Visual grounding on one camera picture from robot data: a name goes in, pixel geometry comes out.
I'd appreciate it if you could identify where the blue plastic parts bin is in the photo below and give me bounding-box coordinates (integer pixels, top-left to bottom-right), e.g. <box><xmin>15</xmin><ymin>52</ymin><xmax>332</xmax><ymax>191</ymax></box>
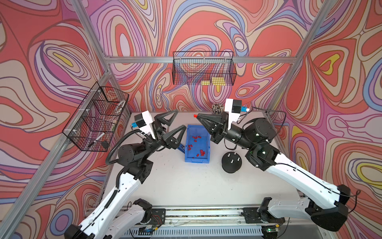
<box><xmin>185</xmin><ymin>124</ymin><xmax>210</xmax><ymax>164</ymax></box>

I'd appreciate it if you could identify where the yellow sticky note pad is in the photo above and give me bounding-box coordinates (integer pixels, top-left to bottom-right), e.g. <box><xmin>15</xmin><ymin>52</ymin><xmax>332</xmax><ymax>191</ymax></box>
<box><xmin>211</xmin><ymin>77</ymin><xmax>226</xmax><ymax>86</ymax></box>

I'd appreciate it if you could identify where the black wire basket left wall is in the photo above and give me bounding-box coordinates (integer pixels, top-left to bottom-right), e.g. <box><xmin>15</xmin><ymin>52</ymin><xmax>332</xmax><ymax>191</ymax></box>
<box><xmin>62</xmin><ymin>83</ymin><xmax>129</xmax><ymax>152</ymax></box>

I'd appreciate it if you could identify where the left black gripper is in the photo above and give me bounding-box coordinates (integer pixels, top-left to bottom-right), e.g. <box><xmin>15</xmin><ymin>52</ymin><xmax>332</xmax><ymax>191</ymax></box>
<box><xmin>137</xmin><ymin>113</ymin><xmax>184</xmax><ymax>164</ymax></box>

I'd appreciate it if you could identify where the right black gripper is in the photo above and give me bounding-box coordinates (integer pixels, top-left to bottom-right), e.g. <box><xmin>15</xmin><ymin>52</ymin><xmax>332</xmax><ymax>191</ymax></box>
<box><xmin>197</xmin><ymin>112</ymin><xmax>255</xmax><ymax>150</ymax></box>

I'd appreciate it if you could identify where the black wire basket wall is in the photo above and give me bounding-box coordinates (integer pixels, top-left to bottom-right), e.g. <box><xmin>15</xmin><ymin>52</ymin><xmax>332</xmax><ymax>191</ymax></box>
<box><xmin>172</xmin><ymin>50</ymin><xmax>237</xmax><ymax>86</ymax></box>
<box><xmin>62</xmin><ymin>83</ymin><xmax>129</xmax><ymax>152</ymax></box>

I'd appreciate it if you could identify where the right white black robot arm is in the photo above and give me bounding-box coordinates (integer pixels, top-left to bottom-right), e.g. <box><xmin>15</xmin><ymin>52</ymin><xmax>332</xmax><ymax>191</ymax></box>
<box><xmin>194</xmin><ymin>112</ymin><xmax>351</xmax><ymax>232</ymax></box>

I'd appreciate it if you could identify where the mesh pencil cup with pencils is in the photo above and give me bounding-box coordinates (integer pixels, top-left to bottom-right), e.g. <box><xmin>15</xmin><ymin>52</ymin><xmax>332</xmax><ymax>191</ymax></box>
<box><xmin>211</xmin><ymin>103</ymin><xmax>224</xmax><ymax>115</ymax></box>

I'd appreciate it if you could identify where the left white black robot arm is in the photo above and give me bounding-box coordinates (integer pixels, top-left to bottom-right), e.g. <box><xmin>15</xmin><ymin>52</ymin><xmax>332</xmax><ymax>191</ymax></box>
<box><xmin>64</xmin><ymin>110</ymin><xmax>187</xmax><ymax>239</ymax></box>

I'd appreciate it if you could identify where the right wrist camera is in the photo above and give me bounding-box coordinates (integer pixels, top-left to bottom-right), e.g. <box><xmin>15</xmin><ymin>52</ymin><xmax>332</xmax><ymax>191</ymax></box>
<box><xmin>224</xmin><ymin>99</ymin><xmax>250</xmax><ymax>124</ymax></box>

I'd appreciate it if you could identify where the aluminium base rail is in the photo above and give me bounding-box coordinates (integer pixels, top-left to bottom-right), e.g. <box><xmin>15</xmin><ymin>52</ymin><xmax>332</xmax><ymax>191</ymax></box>
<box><xmin>80</xmin><ymin>204</ymin><xmax>332</xmax><ymax>239</ymax></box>

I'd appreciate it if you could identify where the black round screw base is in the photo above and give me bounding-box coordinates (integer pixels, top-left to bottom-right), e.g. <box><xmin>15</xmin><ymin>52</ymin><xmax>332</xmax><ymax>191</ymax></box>
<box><xmin>221</xmin><ymin>151</ymin><xmax>242</xmax><ymax>174</ymax></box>

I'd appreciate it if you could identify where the black wire basket back wall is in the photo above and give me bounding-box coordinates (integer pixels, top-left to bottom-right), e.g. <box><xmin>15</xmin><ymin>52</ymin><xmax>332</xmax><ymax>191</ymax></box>
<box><xmin>172</xmin><ymin>50</ymin><xmax>237</xmax><ymax>86</ymax></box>

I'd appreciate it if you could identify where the white marker pen in basket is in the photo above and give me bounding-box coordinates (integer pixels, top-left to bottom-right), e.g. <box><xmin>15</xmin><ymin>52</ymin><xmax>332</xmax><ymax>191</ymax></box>
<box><xmin>88</xmin><ymin>132</ymin><xmax>105</xmax><ymax>147</ymax></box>

